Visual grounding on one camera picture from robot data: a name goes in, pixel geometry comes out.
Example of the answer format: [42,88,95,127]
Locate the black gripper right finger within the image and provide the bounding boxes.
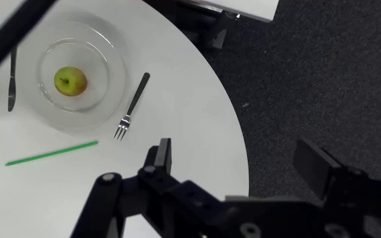
[292,138,341,198]

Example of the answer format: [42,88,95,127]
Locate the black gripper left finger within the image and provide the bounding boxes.
[137,137,171,182]

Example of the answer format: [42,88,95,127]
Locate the green plastic straw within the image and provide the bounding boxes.
[3,140,99,166]

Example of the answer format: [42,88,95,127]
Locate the green yellow apple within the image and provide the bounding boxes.
[54,66,87,96]

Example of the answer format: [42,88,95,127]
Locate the white round plate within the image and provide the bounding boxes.
[17,19,125,131]

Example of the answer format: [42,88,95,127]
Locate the white side table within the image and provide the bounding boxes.
[186,0,279,22]

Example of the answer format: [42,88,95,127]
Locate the black handled fork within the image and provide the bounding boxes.
[113,72,150,140]

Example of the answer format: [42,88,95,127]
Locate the black handled knife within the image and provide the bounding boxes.
[7,47,17,112]

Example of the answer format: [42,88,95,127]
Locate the black cable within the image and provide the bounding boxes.
[0,0,58,87]

